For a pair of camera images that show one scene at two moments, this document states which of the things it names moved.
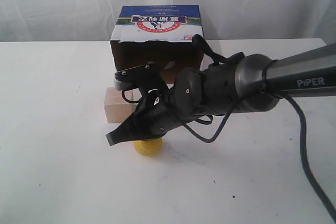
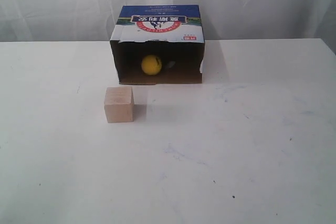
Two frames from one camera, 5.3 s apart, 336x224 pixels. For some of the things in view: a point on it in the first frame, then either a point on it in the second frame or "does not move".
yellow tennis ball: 149,147 to 151,64
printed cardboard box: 146,34 does not move
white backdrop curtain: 50,7 does not move
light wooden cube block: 116,108 does not move
